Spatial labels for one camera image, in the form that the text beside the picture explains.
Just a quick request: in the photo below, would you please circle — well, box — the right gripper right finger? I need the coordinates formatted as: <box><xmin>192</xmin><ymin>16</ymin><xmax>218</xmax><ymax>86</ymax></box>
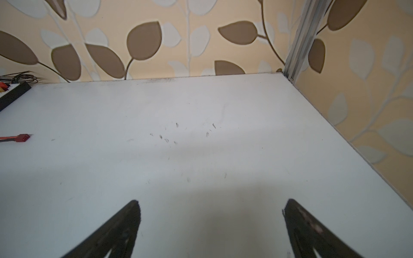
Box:
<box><xmin>283</xmin><ymin>199</ymin><xmax>361</xmax><ymax>258</ymax></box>

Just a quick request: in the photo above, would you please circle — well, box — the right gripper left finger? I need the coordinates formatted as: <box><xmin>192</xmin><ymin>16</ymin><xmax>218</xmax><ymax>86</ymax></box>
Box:
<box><xmin>64</xmin><ymin>200</ymin><xmax>141</xmax><ymax>258</ymax></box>

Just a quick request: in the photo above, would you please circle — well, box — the black yellow charging board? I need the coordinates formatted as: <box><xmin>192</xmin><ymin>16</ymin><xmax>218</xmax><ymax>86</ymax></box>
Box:
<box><xmin>1</xmin><ymin>71</ymin><xmax>39</xmax><ymax>111</ymax></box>

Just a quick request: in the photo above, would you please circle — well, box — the red black cable with plug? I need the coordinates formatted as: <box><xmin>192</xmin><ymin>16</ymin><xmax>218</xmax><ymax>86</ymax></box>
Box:
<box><xmin>0</xmin><ymin>133</ymin><xmax>31</xmax><ymax>144</ymax></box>

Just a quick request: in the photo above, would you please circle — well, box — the aluminium frame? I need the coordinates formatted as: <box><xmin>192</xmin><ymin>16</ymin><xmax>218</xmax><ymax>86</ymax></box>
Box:
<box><xmin>283</xmin><ymin>1</ymin><xmax>333</xmax><ymax>84</ymax></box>

